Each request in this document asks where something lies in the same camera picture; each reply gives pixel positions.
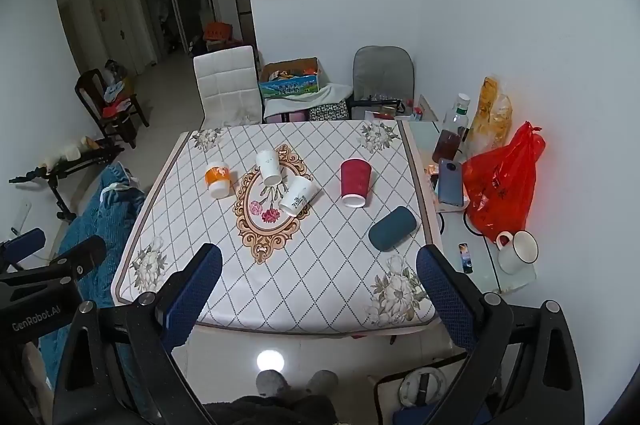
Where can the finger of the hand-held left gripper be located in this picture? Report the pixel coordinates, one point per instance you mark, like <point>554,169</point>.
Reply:
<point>22,244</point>
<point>82,252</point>

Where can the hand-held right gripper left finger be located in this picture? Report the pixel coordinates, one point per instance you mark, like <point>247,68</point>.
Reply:
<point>192,292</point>

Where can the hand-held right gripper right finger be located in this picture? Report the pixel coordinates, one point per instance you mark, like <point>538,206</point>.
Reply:
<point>446,295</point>

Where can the dark teal cup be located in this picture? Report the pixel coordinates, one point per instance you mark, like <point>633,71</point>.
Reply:
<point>394,227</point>

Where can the orange and white cup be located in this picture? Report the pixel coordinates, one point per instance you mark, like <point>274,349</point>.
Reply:
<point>218,177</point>

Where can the white paper cup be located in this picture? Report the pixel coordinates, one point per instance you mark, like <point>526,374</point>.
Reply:
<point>299,196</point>
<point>269,166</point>

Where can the red paper cup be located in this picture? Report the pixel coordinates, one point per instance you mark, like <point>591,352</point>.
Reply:
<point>356,180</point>

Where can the small printed lighter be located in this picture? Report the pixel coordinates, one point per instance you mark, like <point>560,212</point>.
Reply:
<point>465,257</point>

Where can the blue blanket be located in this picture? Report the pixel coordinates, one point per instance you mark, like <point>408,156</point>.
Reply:
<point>112,210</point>

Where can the glass side table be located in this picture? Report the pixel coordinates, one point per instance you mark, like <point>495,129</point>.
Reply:
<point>452,230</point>

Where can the white mug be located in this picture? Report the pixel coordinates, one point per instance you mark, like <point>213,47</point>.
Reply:
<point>520,252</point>

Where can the black tripod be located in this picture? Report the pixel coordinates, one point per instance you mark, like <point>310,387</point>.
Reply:
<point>75,165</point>

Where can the blue smartphone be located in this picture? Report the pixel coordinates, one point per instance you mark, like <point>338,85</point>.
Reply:
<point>451,185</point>

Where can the grey slipper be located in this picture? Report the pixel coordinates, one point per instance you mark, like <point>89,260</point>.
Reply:
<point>322,381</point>
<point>272,382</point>

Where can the red plastic bag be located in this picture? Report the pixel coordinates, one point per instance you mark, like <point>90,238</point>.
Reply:
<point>500,185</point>

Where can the floral diamond-pattern tablecloth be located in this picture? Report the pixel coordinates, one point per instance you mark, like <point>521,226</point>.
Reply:
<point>320,265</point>

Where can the person's dark trousers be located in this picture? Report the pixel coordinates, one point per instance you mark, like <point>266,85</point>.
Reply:
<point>270,411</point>

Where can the clear bottle with brown liquid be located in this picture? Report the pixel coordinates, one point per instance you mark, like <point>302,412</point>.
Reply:
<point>450,137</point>

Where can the clothes pile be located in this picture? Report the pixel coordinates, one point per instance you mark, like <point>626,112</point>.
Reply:
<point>116,97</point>

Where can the dark wooden chair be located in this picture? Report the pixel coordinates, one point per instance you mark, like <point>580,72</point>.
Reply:
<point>90,92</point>

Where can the yellow snack bag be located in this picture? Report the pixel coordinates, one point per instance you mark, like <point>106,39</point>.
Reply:
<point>489,115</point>

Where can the white padded chair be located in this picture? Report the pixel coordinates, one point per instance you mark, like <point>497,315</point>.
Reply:
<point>227,85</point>

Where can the black and white patterned box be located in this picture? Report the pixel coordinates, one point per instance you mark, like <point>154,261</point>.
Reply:
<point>327,111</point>

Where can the pale wooden door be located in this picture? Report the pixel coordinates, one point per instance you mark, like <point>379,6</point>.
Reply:
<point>122,30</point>

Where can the printed cardboard box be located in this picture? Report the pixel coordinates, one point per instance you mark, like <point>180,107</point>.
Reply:
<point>290,86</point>

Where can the white cloth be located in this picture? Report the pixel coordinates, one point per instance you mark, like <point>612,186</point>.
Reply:
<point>335,94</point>

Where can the grey padded chair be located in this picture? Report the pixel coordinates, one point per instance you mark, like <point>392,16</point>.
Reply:
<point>382,72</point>

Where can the orange box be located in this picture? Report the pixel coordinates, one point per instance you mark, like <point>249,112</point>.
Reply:
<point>217,32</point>

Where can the glass sliding door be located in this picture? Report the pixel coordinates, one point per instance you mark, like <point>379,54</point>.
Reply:
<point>175,0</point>

